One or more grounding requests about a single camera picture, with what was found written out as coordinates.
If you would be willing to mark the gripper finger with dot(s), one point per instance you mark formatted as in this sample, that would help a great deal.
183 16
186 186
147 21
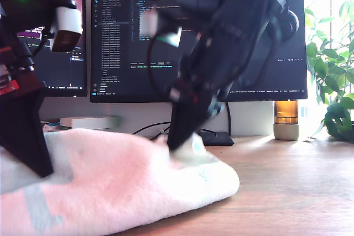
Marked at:
25 131
188 122

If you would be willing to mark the pink white checked tea towel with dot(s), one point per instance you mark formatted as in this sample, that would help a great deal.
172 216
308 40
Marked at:
110 186

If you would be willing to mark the long white box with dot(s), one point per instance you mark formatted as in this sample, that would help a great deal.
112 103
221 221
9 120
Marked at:
88 122

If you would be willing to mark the black monitor with purple window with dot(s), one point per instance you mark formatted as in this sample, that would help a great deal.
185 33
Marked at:
63 73

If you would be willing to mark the black Huawei computer monitor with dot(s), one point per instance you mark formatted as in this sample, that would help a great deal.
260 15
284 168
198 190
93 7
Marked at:
124 67

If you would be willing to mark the amber glass lamp grey base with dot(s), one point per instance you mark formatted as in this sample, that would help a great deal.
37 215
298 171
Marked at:
286 133

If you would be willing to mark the green leafy houseplant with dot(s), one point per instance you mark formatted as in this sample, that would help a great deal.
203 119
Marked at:
332 75

